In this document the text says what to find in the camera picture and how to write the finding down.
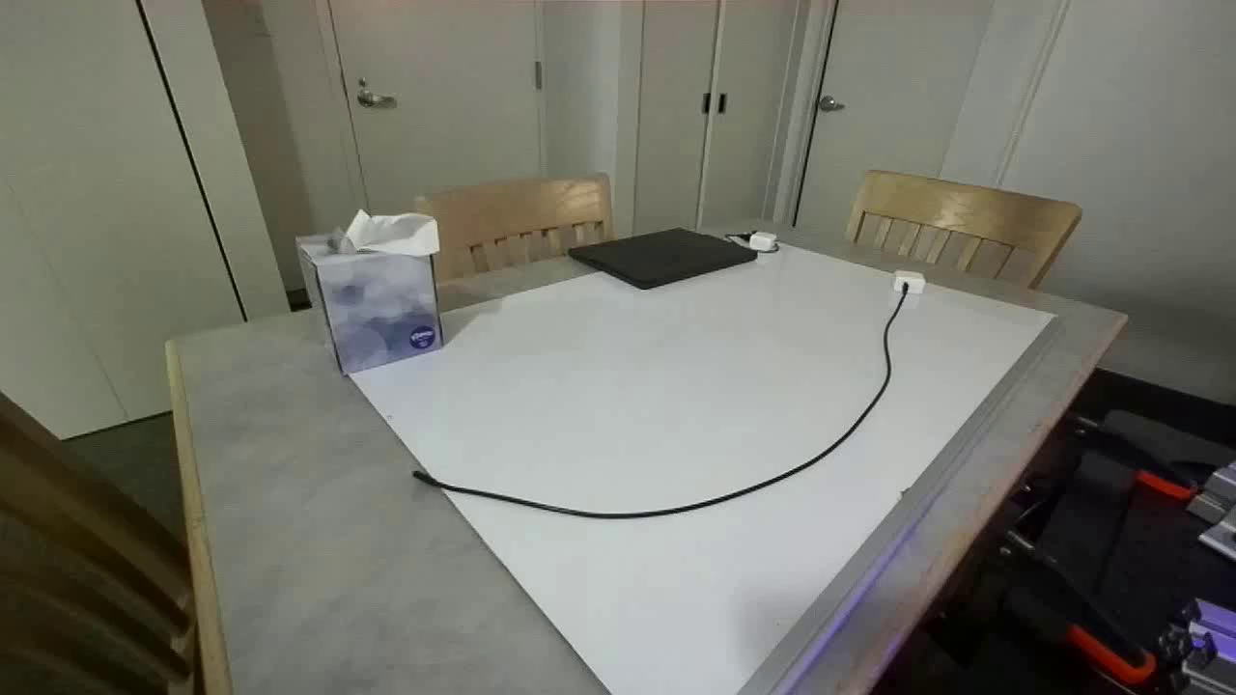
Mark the white charger adapter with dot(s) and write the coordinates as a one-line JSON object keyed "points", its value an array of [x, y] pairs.
{"points": [[908, 280]]}

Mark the white tissue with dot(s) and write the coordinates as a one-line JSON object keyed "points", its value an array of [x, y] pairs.
{"points": [[392, 232]]}

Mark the blue patterned tissue box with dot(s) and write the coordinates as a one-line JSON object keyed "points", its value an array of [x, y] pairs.
{"points": [[379, 312]]}

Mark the white cabinet door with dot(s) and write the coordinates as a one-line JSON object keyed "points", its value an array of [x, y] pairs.
{"points": [[670, 117], [760, 117]]}

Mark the white whiteboard sheet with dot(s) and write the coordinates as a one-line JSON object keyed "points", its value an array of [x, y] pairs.
{"points": [[670, 389]]}

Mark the wooden slat-back chair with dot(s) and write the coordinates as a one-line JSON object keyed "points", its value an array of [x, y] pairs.
{"points": [[78, 580], [515, 205], [967, 205]]}

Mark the black closed laptop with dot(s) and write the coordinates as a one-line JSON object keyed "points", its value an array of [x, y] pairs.
{"points": [[662, 258]]}

